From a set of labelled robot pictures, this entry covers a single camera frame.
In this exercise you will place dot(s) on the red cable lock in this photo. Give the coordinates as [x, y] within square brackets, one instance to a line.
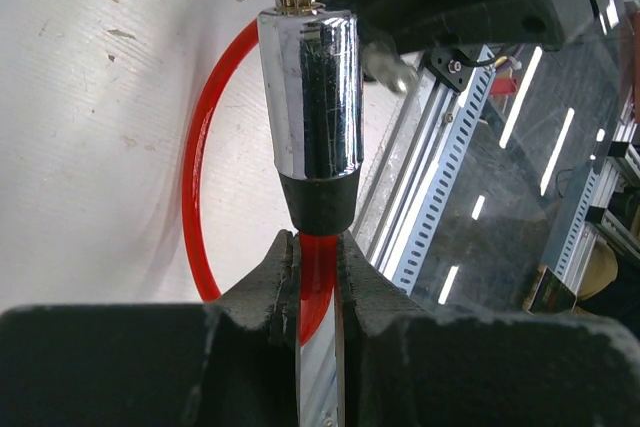
[313, 82]

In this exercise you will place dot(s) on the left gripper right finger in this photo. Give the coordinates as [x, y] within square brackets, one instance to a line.
[401, 365]

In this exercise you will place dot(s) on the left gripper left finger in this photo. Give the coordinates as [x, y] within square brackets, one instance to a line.
[230, 362]

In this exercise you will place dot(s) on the aluminium front rail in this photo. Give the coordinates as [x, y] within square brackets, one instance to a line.
[403, 162]

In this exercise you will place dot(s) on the white slotted cable duct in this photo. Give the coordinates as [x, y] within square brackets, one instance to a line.
[440, 166]

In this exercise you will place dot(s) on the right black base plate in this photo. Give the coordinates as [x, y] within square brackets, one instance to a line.
[447, 67]

